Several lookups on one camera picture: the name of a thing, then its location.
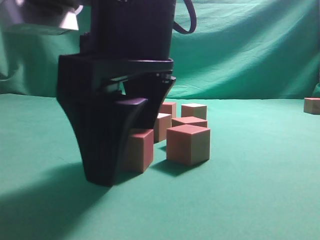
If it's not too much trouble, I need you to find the black cable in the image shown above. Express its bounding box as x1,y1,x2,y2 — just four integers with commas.
172,0,198,35

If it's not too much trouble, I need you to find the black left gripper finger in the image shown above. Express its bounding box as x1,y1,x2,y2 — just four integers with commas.
57,94,148,187

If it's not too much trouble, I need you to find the green cloth backdrop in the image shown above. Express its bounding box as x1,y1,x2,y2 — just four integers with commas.
0,0,320,240

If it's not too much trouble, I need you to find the pink cube column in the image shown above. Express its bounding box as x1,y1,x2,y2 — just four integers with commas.
153,113,172,143
122,128,154,174
303,97,320,115
166,124,211,166

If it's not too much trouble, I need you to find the pink cube moved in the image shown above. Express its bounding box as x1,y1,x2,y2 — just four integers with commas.
159,102,177,118
181,103,208,120

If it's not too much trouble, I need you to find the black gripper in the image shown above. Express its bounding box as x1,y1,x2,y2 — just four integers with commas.
56,0,176,129

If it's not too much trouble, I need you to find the pink cube column second-far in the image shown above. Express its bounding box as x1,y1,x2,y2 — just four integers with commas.
171,116,208,128

